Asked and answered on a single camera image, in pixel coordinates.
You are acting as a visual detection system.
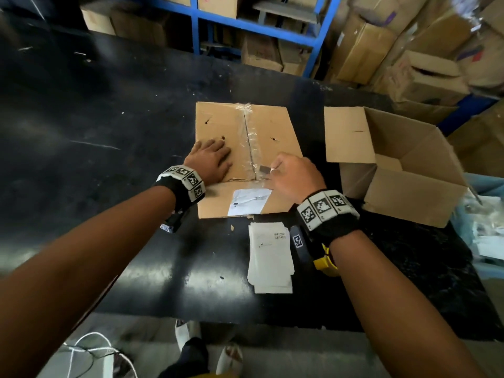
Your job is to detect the person's right hand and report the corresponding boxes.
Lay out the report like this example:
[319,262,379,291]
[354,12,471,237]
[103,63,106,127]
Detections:
[266,152,328,205]

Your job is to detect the person's left hand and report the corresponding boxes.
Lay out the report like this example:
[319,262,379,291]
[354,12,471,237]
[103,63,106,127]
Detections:
[183,139,233,186]

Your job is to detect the worn taped cardboard box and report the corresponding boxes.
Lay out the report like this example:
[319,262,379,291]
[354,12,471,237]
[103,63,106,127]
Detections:
[195,101,304,220]

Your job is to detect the stack of white label sheets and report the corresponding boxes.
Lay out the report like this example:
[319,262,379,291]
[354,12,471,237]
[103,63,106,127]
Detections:
[247,221,295,295]

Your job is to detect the small cardboard box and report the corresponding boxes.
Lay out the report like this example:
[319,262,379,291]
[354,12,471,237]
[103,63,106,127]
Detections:
[323,106,471,229]

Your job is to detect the person's right forearm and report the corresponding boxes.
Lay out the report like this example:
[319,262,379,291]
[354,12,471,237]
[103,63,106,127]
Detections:
[330,230,487,378]

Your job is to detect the person's left forearm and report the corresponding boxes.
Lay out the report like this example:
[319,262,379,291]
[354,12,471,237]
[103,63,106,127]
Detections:
[0,186,177,378]

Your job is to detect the person's black trouser leg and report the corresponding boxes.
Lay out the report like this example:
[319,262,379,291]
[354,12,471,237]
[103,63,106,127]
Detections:
[157,337,209,378]

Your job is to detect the black white marker wristband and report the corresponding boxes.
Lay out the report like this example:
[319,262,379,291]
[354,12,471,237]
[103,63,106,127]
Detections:
[152,165,207,213]
[291,189,361,248]

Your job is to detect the white shipping sticker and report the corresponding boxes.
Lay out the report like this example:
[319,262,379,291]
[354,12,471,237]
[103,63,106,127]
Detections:
[227,187,273,217]

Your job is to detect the yellow tape dispenser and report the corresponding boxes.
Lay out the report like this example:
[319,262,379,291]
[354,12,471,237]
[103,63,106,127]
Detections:
[313,244,340,277]

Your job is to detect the shelved brown cartons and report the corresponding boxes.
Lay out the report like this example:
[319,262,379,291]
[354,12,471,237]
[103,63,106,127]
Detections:
[80,0,320,77]

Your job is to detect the blue metal shelf rack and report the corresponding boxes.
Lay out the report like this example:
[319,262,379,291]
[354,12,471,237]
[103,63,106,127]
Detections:
[114,0,343,78]

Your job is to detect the pile of brown cartons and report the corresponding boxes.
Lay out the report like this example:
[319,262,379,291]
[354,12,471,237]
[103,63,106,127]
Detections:
[324,0,504,177]

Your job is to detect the grey stool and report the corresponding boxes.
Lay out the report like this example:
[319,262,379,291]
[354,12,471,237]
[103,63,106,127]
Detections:
[251,0,320,25]

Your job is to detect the white sandal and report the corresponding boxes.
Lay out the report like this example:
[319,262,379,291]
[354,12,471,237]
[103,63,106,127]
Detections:
[215,342,244,376]
[174,319,202,353]

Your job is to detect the blue metal beam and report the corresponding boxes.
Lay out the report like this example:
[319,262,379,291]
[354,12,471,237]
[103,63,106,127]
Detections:
[437,94,499,137]

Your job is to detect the blue waste bin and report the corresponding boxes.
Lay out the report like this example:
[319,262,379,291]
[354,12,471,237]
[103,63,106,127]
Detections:
[450,173,504,280]

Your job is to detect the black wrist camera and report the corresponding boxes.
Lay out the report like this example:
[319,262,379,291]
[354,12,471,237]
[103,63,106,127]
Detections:
[159,210,188,234]
[289,225,312,264]

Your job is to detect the white cable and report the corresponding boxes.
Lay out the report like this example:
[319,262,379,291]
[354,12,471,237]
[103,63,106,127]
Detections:
[62,331,139,378]

